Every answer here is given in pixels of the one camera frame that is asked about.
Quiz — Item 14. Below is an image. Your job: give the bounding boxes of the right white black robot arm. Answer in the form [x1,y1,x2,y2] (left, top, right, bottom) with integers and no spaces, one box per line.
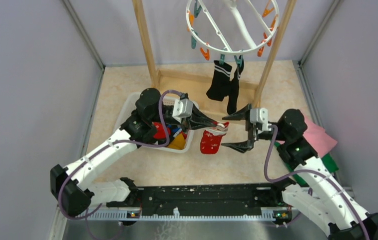
[223,103,378,240]

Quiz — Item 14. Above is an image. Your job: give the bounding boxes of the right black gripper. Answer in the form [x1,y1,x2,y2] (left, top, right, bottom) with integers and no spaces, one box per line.
[221,103,288,153]

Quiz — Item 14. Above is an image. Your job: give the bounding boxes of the yellow sock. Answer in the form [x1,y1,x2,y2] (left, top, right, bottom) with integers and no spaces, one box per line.
[167,134,186,150]

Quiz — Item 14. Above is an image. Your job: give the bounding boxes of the wooden hanger stand frame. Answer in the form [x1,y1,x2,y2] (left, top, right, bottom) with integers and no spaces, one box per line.
[132,0,297,115]

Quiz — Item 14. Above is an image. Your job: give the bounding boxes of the black sock blue squares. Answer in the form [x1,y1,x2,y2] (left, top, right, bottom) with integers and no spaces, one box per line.
[171,127,184,138]

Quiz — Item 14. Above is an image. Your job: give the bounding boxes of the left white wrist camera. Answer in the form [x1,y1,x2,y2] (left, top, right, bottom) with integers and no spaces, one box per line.
[172,98,194,123]

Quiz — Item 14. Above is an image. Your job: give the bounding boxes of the white plastic laundry basket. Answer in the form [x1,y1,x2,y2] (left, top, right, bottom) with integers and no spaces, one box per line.
[112,92,194,154]

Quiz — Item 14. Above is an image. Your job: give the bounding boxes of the red Santa snowflake sock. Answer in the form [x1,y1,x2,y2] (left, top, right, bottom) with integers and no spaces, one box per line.
[200,122,230,155]

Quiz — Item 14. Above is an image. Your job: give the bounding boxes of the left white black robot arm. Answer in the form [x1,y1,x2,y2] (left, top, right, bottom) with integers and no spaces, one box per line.
[50,88,225,220]

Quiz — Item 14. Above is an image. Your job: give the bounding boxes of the green cloth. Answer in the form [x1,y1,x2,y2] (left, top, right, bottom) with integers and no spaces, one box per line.
[273,142,339,186]

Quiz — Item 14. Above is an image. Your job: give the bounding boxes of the round white clip hanger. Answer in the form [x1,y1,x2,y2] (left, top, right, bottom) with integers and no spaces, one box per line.
[185,0,280,65]

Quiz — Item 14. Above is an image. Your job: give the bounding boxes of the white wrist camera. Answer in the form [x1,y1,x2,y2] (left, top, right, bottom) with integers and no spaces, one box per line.
[249,107,271,132]
[172,98,194,123]

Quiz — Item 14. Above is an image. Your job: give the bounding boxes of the black sock white stripes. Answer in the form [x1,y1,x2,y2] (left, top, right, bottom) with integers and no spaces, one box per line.
[227,60,244,115]

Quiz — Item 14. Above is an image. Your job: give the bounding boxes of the pink cloth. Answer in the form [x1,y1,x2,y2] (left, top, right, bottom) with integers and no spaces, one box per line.
[303,118,338,158]

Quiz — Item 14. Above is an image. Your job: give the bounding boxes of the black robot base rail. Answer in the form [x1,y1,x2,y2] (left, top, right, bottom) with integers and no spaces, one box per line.
[106,183,293,225]

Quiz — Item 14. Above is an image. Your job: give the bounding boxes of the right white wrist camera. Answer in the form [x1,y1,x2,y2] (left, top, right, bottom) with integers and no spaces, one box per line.
[249,107,271,132]

